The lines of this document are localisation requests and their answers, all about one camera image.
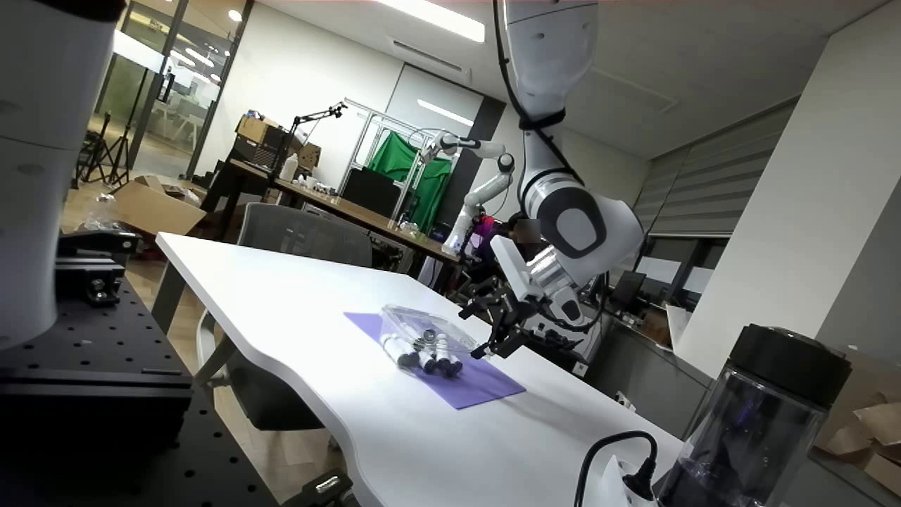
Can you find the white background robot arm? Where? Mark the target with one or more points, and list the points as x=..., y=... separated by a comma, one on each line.
x=473, y=197

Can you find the purple mat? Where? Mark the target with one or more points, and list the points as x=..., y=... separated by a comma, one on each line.
x=479, y=383

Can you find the black clamp device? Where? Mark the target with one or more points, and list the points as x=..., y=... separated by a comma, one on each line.
x=89, y=261

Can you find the black perforated breadboard table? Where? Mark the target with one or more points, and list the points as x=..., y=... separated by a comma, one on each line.
x=102, y=376

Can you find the flattened cardboard pieces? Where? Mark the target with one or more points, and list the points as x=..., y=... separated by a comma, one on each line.
x=869, y=440

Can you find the long wooden desk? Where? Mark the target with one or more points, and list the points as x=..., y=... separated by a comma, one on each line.
x=327, y=200

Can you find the green curtain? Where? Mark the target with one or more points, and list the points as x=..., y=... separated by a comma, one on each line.
x=410, y=171

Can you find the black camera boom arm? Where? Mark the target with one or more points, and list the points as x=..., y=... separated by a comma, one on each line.
x=318, y=114

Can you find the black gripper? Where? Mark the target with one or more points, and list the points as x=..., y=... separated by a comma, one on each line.
x=515, y=318

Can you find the grey desk partition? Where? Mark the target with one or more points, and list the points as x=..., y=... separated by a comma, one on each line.
x=649, y=376

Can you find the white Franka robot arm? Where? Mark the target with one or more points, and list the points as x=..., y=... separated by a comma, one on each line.
x=565, y=221

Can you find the clear plastic container base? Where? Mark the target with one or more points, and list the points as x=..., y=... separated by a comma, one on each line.
x=441, y=360

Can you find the black computer monitor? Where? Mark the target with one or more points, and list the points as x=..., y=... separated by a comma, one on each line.
x=369, y=192

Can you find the white and black container contents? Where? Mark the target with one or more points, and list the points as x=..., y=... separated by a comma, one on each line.
x=427, y=360

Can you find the stacked cardboard boxes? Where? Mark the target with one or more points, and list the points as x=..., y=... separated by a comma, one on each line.
x=271, y=140

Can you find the grey window blinds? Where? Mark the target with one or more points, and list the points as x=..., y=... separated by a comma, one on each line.
x=722, y=178

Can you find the ceiling light panel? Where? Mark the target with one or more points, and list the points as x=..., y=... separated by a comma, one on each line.
x=437, y=16

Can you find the clear tumbler with black lid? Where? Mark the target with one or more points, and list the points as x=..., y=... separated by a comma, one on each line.
x=751, y=422

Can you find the white power strip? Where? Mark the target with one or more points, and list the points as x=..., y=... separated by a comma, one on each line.
x=615, y=478

